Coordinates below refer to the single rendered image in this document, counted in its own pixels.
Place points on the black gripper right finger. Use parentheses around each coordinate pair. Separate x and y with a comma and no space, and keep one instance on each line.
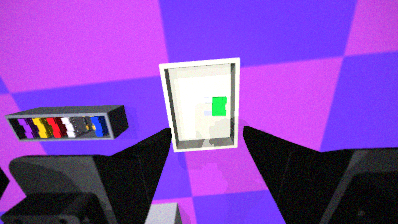
(307,185)

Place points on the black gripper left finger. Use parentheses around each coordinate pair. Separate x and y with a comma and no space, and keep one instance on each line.
(124,183)

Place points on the black fuse block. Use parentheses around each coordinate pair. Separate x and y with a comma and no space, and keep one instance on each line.
(44,124)

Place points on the blue fuse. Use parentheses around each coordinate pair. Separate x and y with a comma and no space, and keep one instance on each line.
(100,125)

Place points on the green fuse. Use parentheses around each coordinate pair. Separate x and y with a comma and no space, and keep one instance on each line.
(218,106)

